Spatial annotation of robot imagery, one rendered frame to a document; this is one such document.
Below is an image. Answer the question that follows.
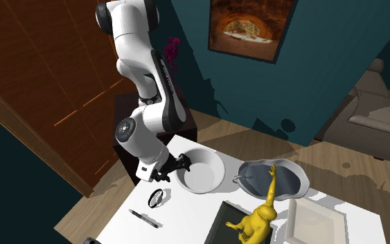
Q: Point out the brown wooden door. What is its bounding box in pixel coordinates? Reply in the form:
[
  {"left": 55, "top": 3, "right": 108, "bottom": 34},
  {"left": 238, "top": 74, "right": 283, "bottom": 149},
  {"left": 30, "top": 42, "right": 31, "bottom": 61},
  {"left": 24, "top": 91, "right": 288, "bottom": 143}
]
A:
[{"left": 0, "top": 0, "right": 139, "bottom": 199}]

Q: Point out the orange cave wall picture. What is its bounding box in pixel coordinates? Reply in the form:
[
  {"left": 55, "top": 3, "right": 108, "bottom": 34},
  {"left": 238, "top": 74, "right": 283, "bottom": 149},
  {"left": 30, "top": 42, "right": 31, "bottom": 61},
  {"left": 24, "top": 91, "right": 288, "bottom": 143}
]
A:
[{"left": 207, "top": 0, "right": 297, "bottom": 64}]

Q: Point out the black ring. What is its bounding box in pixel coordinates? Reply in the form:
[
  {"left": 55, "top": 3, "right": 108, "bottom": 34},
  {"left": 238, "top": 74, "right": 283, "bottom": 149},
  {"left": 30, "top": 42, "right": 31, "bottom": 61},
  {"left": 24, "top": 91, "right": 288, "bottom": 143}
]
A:
[{"left": 148, "top": 188, "right": 165, "bottom": 209}]

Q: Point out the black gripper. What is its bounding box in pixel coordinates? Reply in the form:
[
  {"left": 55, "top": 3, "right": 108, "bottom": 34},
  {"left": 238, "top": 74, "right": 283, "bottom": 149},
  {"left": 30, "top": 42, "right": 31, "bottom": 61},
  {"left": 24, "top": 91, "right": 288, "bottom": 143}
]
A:
[{"left": 150, "top": 153, "right": 192, "bottom": 184}]

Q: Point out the white round bowl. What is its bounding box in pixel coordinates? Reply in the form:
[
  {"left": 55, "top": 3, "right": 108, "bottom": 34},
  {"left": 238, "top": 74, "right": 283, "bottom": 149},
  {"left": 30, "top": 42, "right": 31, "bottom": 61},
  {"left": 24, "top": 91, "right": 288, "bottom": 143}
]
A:
[{"left": 174, "top": 147, "right": 227, "bottom": 195}]

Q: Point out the wavy white grey dish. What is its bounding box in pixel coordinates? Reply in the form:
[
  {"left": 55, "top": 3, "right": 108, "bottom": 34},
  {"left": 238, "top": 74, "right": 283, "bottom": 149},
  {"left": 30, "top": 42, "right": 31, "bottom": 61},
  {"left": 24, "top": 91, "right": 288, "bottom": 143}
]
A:
[{"left": 232, "top": 157, "right": 310, "bottom": 202}]

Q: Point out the black pen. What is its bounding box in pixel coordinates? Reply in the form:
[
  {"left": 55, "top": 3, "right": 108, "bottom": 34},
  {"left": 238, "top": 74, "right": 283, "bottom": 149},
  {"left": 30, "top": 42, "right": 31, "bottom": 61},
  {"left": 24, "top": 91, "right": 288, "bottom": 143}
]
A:
[{"left": 128, "top": 209, "right": 160, "bottom": 229}]

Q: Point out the magenta figure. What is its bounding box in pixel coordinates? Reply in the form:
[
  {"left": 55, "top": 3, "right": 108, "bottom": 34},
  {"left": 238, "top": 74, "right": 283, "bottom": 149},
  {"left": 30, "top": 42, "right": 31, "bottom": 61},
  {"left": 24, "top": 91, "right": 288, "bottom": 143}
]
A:
[{"left": 163, "top": 36, "right": 182, "bottom": 82}]

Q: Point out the grey sofa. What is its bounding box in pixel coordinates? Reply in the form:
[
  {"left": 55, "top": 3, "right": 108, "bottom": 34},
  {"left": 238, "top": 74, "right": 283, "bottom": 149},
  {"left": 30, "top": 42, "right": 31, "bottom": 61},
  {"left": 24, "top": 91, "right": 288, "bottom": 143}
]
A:
[{"left": 314, "top": 58, "right": 390, "bottom": 162}]

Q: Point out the dark flat tablet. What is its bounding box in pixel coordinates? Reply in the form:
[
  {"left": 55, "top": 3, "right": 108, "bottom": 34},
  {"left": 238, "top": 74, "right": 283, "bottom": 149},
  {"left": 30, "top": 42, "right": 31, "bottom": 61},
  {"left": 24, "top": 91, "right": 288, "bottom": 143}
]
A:
[{"left": 203, "top": 200, "right": 274, "bottom": 244}]

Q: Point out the yellow animal figure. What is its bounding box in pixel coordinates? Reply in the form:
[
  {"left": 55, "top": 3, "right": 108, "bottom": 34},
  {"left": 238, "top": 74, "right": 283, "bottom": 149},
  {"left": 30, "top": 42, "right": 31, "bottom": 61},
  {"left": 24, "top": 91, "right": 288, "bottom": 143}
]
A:
[{"left": 225, "top": 164, "right": 278, "bottom": 244}]

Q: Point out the white square tray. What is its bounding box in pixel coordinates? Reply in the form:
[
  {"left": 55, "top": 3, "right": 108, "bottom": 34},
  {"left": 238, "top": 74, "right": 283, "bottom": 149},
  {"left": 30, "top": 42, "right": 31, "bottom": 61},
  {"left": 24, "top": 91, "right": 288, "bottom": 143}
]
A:
[{"left": 283, "top": 197, "right": 350, "bottom": 244}]

